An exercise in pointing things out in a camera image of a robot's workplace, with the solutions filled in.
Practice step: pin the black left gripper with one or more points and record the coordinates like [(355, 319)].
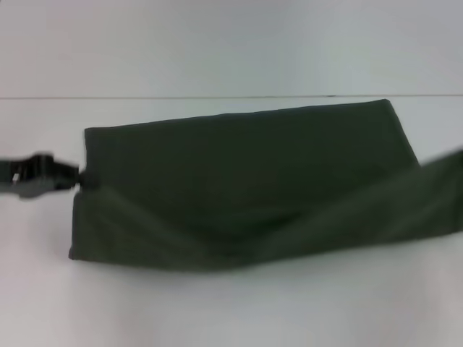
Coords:
[(25, 173)]

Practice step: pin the dark green t-shirt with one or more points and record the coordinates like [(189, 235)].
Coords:
[(235, 180)]

